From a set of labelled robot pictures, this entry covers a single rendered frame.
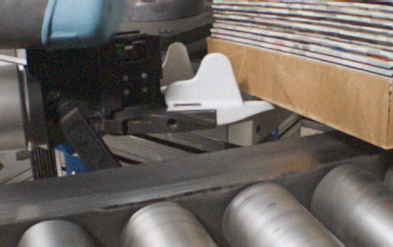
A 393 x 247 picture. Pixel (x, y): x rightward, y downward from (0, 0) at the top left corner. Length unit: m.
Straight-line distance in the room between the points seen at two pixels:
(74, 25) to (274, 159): 0.16
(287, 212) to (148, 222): 0.08
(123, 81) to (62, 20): 0.12
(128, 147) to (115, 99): 0.33
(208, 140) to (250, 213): 0.37
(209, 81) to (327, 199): 0.15
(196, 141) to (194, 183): 0.36
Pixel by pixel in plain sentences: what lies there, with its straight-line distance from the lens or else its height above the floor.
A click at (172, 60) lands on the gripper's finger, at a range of 0.53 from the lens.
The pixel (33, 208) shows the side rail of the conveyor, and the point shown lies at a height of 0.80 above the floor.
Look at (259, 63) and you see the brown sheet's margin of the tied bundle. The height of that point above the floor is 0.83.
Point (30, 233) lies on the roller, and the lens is 0.30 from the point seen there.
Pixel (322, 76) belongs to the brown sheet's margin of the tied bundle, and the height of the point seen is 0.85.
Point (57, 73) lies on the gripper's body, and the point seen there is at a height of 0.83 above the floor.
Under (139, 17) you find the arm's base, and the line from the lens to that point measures 0.69.
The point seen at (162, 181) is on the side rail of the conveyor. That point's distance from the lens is 0.34.
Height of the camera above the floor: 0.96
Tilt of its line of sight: 23 degrees down
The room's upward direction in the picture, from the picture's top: straight up
